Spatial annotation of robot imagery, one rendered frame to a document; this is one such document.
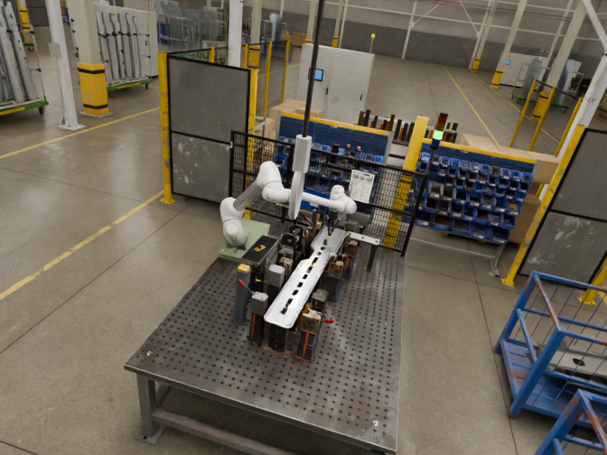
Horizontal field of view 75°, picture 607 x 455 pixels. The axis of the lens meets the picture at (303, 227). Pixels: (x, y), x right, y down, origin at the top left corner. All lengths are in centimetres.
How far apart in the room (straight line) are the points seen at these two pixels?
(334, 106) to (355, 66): 99
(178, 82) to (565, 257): 512
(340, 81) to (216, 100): 488
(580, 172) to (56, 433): 522
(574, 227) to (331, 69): 617
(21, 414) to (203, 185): 336
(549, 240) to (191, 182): 456
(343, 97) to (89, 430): 814
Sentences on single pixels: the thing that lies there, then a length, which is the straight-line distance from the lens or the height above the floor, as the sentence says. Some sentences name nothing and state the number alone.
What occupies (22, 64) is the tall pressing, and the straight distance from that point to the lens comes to 1023.
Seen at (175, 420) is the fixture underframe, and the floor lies 23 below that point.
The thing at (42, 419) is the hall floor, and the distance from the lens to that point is 348.
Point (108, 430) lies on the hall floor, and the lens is 330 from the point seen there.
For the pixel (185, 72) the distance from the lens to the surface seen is 535.
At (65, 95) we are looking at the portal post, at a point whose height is 65.
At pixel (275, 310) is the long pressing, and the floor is 100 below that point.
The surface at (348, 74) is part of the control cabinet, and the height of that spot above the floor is 154.
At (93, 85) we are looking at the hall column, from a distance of 1012.
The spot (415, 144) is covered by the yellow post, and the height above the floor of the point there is 177.
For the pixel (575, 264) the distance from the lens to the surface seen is 568.
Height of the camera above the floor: 265
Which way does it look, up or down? 28 degrees down
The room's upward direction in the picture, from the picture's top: 8 degrees clockwise
